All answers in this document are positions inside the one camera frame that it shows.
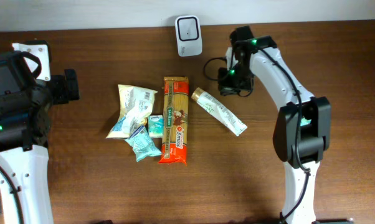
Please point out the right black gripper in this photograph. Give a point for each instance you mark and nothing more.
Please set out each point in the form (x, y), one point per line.
(225, 89)

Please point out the green Kleenex tissue pack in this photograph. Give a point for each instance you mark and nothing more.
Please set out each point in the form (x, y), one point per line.
(155, 126)

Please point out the orange spaghetti pasta pack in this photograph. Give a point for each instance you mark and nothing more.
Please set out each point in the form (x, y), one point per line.
(175, 120)

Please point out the cream white snack bag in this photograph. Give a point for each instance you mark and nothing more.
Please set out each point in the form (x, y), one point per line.
(136, 104)

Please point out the white barcode scanner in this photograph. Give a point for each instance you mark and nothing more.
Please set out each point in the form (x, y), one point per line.
(188, 36)

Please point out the white cream tube gold cap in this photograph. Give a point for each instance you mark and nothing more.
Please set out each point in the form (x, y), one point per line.
(216, 109)

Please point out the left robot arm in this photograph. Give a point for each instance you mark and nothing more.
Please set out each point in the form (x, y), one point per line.
(25, 102)

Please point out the small teal snack bag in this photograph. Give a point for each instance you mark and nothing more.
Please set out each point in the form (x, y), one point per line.
(142, 145)

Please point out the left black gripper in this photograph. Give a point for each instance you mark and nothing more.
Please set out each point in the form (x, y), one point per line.
(62, 82)

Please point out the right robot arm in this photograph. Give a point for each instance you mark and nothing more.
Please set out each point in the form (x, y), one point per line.
(302, 130)

